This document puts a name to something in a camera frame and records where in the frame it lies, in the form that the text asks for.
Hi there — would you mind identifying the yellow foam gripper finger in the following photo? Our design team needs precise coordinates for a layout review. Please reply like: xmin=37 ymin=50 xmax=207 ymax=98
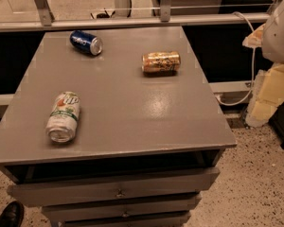
xmin=245 ymin=63 xmax=284 ymax=127

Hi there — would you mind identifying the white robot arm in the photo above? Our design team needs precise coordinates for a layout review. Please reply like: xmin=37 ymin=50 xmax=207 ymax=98
xmin=242 ymin=0 xmax=284 ymax=127

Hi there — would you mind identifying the orange soda can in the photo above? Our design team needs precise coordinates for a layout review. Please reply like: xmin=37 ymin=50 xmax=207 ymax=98
xmin=142 ymin=51 xmax=181 ymax=73

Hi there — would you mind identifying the blue pepsi can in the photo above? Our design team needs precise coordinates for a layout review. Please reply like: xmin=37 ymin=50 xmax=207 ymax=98
xmin=69 ymin=30 xmax=103 ymax=56

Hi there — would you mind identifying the white green 7up can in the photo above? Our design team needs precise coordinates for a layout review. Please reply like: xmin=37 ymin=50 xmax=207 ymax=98
xmin=45 ymin=92 xmax=80 ymax=143

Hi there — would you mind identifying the top grey drawer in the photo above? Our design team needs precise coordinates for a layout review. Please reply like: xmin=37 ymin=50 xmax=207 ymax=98
xmin=8 ymin=167 xmax=220 ymax=206

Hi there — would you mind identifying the grey drawer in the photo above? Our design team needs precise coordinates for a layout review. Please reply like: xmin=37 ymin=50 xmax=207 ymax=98
xmin=50 ymin=211 xmax=190 ymax=227
xmin=8 ymin=167 xmax=220 ymax=206
xmin=42 ymin=193 xmax=201 ymax=221

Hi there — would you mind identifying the middle grey drawer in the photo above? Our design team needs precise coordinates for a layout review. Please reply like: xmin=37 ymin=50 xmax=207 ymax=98
xmin=42 ymin=193 xmax=201 ymax=221

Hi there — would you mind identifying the grey drawer cabinet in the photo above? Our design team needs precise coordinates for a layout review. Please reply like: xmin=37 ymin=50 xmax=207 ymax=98
xmin=0 ymin=26 xmax=238 ymax=227

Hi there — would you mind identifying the bottom grey drawer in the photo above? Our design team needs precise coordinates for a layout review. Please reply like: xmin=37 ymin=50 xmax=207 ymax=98
xmin=50 ymin=211 xmax=190 ymax=227

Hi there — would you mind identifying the grey metal railing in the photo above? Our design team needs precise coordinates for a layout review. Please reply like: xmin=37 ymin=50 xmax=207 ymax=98
xmin=0 ymin=0 xmax=282 ymax=32

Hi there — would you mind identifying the black shoe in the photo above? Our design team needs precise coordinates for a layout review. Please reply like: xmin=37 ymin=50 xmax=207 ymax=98
xmin=0 ymin=201 xmax=24 ymax=227

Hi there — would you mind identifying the white cable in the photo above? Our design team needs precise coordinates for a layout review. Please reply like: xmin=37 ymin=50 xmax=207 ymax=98
xmin=216 ymin=11 xmax=257 ymax=107

